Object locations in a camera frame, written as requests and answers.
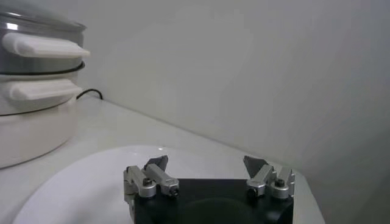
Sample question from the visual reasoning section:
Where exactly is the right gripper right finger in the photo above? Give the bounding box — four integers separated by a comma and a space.
243, 155, 296, 200

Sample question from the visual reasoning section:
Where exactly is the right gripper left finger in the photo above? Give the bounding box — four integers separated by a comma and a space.
123, 155, 180, 203

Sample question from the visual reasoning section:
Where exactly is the round glass pot lid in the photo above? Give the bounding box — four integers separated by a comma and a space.
0, 1, 88, 33

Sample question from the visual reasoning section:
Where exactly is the large white plate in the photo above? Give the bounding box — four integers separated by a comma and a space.
12, 145, 326, 224

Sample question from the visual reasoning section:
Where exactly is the white electric cooking pot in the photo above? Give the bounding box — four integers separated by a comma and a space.
0, 62, 85, 170

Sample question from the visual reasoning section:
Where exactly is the black pot power cord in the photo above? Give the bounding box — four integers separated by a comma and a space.
76, 88, 104, 100

